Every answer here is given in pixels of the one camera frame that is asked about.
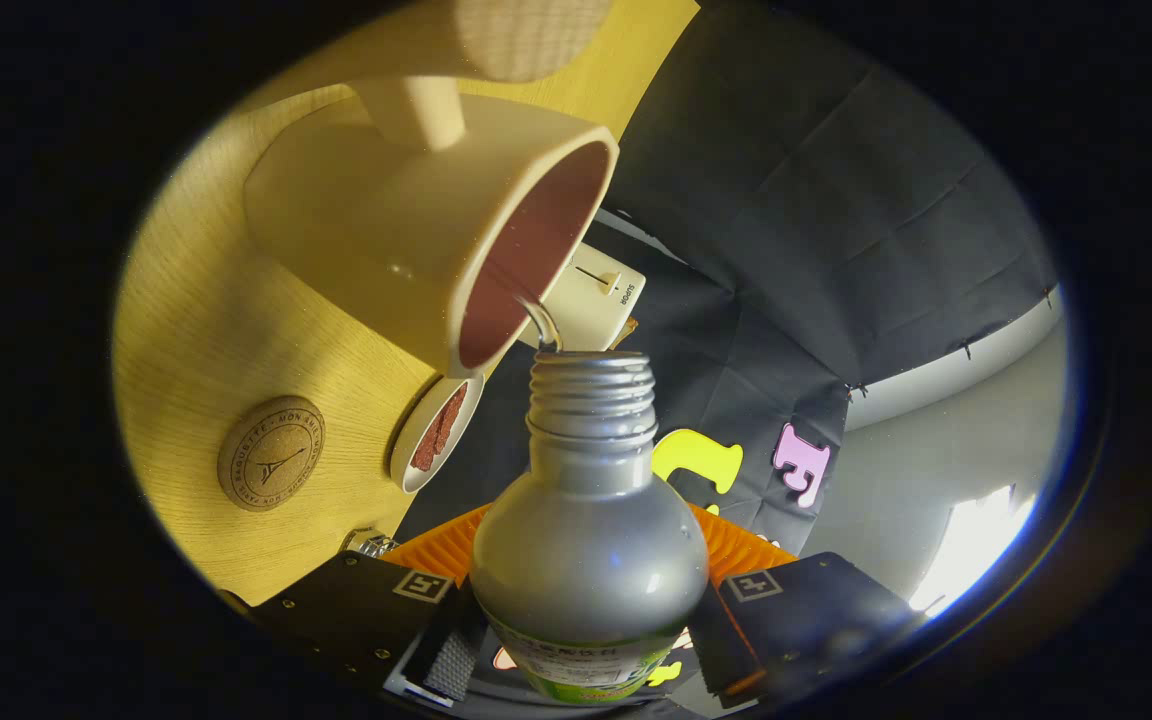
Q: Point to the clear juice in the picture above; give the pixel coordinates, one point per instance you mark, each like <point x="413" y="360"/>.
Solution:
<point x="546" y="322"/>

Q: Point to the beige knitted cloth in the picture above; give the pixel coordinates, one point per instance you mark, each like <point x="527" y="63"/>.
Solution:
<point x="531" y="35"/>

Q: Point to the round cork coaster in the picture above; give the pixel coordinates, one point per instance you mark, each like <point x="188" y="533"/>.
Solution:
<point x="271" y="455"/>

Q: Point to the small white plate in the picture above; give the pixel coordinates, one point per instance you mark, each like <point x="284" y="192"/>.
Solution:
<point x="414" y="465"/>

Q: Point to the silver bottle with green label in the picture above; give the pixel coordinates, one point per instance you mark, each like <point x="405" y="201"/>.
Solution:
<point x="586" y="560"/>

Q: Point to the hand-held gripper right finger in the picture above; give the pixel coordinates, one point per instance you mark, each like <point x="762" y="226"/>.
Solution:
<point x="816" y="610"/>

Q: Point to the wooden table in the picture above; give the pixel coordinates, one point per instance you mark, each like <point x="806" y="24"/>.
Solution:
<point x="196" y="340"/>

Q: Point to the ceiling light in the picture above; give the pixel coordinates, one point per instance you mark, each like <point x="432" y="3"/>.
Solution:
<point x="971" y="545"/>

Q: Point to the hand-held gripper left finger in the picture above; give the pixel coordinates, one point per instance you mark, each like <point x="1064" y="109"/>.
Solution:
<point x="356" y="610"/>

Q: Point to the toasted bread slice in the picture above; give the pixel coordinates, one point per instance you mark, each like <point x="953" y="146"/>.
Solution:
<point x="624" y="335"/>

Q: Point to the white toaster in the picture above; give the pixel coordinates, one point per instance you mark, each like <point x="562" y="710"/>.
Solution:
<point x="596" y="290"/>

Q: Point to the white cup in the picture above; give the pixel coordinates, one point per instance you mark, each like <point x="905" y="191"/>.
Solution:
<point x="366" y="220"/>

